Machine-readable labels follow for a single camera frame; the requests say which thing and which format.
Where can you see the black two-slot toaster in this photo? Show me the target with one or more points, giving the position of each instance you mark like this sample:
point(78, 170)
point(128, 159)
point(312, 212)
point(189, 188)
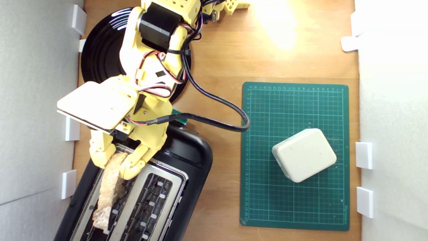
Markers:
point(187, 167)

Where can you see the green toaster lever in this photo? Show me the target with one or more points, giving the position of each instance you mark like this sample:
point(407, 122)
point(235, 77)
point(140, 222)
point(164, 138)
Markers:
point(179, 112)

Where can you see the white wall clip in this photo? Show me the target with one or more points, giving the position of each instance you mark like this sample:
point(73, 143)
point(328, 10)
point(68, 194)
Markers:
point(82, 45)
point(349, 43)
point(365, 202)
point(79, 19)
point(72, 134)
point(69, 184)
point(364, 155)

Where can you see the brown bread slice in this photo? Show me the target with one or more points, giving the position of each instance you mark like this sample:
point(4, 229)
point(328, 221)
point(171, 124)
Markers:
point(108, 194)

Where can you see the white block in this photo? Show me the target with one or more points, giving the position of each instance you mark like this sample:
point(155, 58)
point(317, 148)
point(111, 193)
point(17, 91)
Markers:
point(304, 155)

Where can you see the black round plate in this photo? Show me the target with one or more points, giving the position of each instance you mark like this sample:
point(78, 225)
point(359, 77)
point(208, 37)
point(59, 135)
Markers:
point(100, 57)

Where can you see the green cutting mat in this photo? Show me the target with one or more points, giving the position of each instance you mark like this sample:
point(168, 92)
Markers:
point(267, 201)

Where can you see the yellow wrist camera box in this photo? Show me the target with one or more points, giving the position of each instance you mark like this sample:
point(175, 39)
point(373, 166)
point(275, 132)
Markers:
point(97, 103)

